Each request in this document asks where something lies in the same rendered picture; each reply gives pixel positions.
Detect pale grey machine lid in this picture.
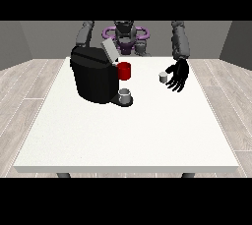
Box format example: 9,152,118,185
100,37,120,64

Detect small grey cup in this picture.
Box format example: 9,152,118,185
118,87,133,105

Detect black coffee machine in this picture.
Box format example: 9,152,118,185
69,45,134,108

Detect red pod holder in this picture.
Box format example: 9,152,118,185
117,61,132,82

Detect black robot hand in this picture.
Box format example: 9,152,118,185
164,58,190,93

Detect grey robot trunk purple rings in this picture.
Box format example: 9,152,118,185
101,21,153,58

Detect small grey coffee pod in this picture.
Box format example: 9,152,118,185
158,72,168,84

